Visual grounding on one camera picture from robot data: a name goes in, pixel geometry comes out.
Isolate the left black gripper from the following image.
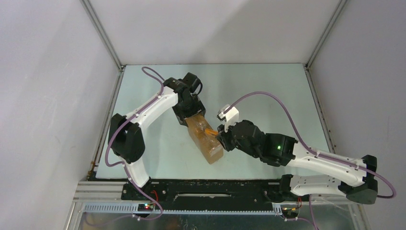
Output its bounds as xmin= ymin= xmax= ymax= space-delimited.
xmin=172 ymin=93 xmax=205 ymax=126

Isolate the brown cardboard express box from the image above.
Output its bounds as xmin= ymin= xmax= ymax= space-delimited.
xmin=185 ymin=114 xmax=224 ymax=164

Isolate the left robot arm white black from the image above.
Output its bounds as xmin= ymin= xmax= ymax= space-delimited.
xmin=108 ymin=73 xmax=205 ymax=200

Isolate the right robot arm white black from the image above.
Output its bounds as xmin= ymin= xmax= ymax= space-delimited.
xmin=215 ymin=120 xmax=378 ymax=205

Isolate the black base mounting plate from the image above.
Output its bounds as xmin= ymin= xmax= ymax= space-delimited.
xmin=120 ymin=179 xmax=312 ymax=210

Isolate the right controller board with leds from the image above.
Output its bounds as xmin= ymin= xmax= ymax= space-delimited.
xmin=281 ymin=207 xmax=300 ymax=220

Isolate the controller board with leds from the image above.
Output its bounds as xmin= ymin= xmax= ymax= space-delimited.
xmin=137 ymin=203 xmax=155 ymax=212
xmin=281 ymin=207 xmax=300 ymax=220

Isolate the left controller board with leds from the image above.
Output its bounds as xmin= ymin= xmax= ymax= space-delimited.
xmin=137 ymin=203 xmax=155 ymax=212

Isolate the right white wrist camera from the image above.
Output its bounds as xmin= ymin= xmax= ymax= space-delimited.
xmin=217 ymin=104 xmax=239 ymax=132

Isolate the left aluminium frame post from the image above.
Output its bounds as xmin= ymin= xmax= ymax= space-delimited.
xmin=80 ymin=0 xmax=124 ymax=72

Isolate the aluminium frame post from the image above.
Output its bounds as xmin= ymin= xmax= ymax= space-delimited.
xmin=80 ymin=0 xmax=124 ymax=72
xmin=304 ymin=0 xmax=349 ymax=69

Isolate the grey slotted cable duct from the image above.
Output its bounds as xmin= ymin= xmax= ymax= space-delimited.
xmin=83 ymin=203 xmax=286 ymax=217

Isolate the right aluminium frame post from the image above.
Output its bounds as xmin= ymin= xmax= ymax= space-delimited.
xmin=304 ymin=0 xmax=349 ymax=69

